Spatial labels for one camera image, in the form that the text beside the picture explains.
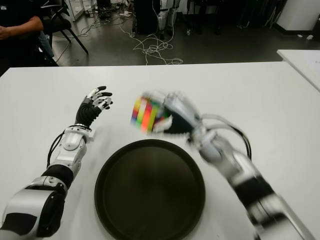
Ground seated person in black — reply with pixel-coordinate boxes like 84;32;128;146
0;0;55;76

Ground black floor cabinet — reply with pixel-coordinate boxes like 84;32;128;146
133;0;161;35

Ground white side table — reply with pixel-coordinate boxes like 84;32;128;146
276;49;320;92

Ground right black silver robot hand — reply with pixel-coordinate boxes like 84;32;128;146
152;91;202;138

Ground white display cabinet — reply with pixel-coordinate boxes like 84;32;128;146
65;0;85;22

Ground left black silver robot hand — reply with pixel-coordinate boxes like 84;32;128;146
75;85;114;130

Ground dark brown round plate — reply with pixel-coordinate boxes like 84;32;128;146
94;139;207;240

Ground tangled white floor cable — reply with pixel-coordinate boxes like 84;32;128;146
119;24;184;66

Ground white humanoid robot legs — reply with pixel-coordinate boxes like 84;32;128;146
156;0;180;38

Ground multicoloured Rubik's cube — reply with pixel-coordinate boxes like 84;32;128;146
130;92;173;133

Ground black metal chair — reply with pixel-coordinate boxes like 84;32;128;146
37;0;89;67

